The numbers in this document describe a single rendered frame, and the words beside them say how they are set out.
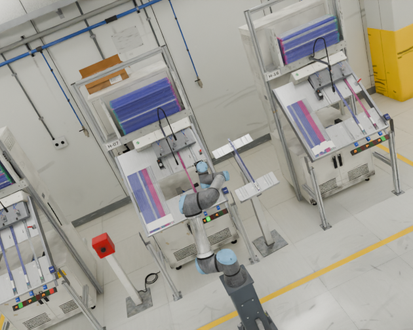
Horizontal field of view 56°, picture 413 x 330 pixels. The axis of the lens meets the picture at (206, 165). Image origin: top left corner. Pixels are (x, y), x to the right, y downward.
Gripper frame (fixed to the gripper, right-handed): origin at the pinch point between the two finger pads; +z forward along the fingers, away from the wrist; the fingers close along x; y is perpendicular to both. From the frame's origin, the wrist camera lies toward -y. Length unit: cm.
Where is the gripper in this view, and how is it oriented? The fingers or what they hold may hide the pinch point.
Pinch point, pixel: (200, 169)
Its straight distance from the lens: 310.1
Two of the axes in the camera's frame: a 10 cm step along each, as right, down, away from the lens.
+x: -9.1, 4.1, -0.7
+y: -4.1, -9.1, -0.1
